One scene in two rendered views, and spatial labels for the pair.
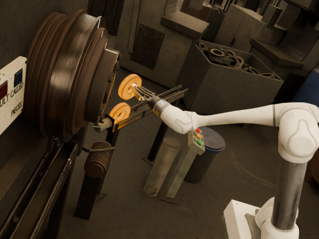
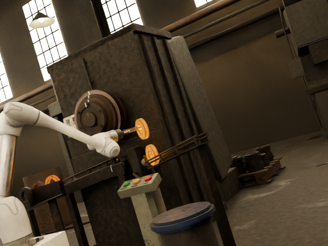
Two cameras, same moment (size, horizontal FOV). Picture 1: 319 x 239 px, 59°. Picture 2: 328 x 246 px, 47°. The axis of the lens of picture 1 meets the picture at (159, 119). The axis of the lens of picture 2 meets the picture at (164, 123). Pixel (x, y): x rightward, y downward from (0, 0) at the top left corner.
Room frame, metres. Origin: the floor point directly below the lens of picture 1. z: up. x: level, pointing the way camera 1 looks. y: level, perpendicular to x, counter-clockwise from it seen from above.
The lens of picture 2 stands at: (3.11, -1.86, 0.78)
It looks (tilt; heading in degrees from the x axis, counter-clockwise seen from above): 3 degrees up; 126
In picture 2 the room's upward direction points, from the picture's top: 17 degrees counter-clockwise
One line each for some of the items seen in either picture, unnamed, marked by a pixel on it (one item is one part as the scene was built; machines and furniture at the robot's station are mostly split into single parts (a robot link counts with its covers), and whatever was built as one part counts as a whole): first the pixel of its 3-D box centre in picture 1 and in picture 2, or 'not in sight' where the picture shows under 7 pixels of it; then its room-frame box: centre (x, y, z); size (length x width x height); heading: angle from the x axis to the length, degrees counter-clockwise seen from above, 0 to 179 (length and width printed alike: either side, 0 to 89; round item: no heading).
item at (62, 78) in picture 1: (78, 78); (98, 118); (0.90, 0.33, 1.11); 0.47 x 0.06 x 0.47; 8
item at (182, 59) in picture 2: not in sight; (172, 127); (0.75, 1.52, 0.89); 1.04 x 0.95 x 1.78; 98
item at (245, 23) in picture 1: (241, 46); not in sight; (5.22, -0.89, 0.55); 1.10 x 0.53 x 1.10; 28
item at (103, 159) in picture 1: (92, 181); not in sight; (1.24, 0.25, 0.27); 0.22 x 0.13 x 0.53; 8
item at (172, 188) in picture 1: (182, 166); (152, 232); (1.68, -0.30, 0.31); 0.24 x 0.16 x 0.62; 8
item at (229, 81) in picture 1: (222, 82); not in sight; (3.51, -0.58, 0.39); 1.03 x 0.83 x 0.77; 113
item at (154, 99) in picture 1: (151, 100); (121, 133); (1.33, 0.08, 0.91); 0.09 x 0.08 x 0.07; 64
